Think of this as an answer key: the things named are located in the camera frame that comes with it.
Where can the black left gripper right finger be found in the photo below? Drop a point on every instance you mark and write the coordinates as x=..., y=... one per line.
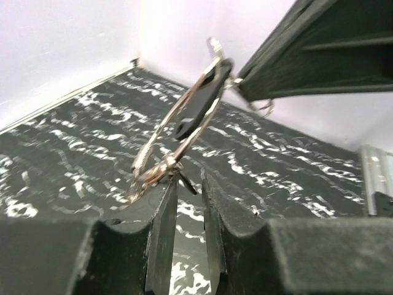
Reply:
x=251, y=255

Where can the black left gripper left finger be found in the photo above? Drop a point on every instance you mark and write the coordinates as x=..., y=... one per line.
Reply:
x=130, y=252

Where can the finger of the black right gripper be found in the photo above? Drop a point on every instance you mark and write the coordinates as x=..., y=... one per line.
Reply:
x=323, y=47

